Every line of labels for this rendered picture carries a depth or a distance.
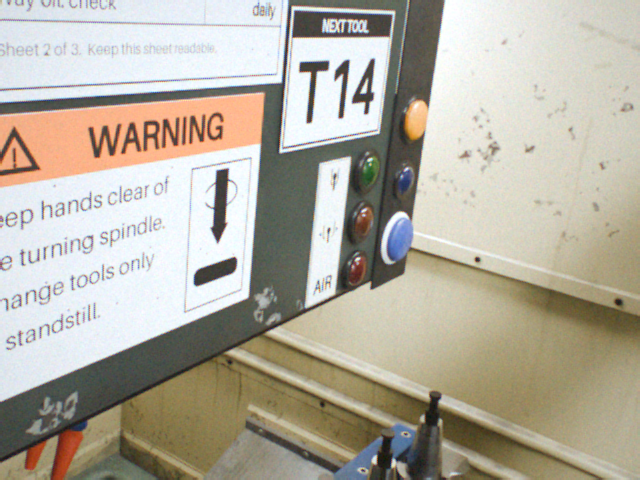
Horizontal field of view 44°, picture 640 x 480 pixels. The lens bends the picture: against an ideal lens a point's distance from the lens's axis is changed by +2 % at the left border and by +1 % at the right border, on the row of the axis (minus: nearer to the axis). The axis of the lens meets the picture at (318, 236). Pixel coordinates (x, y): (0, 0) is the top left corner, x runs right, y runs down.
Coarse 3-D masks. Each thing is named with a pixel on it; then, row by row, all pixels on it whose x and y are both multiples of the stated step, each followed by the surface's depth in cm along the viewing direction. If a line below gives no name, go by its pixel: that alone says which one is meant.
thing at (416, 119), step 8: (416, 104) 49; (424, 104) 49; (408, 112) 49; (416, 112) 49; (424, 112) 49; (408, 120) 48; (416, 120) 49; (424, 120) 50; (408, 128) 49; (416, 128) 49; (424, 128) 50; (408, 136) 49; (416, 136) 50
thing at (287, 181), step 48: (288, 0) 37; (336, 0) 40; (384, 0) 44; (96, 96) 29; (144, 96) 31; (192, 96) 33; (384, 96) 46; (336, 144) 43; (384, 144) 48; (288, 192) 41; (288, 240) 42; (288, 288) 43; (336, 288) 48; (192, 336) 37; (240, 336) 41; (48, 384) 31; (96, 384) 33; (144, 384) 35; (0, 432) 29; (48, 432) 31
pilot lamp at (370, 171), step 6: (372, 156) 46; (366, 162) 46; (372, 162) 46; (378, 162) 47; (366, 168) 46; (372, 168) 46; (378, 168) 47; (366, 174) 46; (372, 174) 46; (366, 180) 46; (372, 180) 47; (366, 186) 47
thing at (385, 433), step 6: (384, 432) 82; (390, 432) 82; (384, 438) 81; (390, 438) 81; (384, 444) 82; (390, 444) 82; (378, 450) 82; (384, 450) 82; (390, 450) 82; (378, 456) 82; (384, 456) 82; (390, 456) 82; (378, 462) 82; (384, 462) 82; (390, 462) 82
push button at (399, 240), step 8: (400, 224) 51; (408, 224) 52; (392, 232) 51; (400, 232) 51; (408, 232) 52; (392, 240) 51; (400, 240) 51; (408, 240) 52; (392, 248) 51; (400, 248) 52; (408, 248) 53; (392, 256) 51; (400, 256) 52
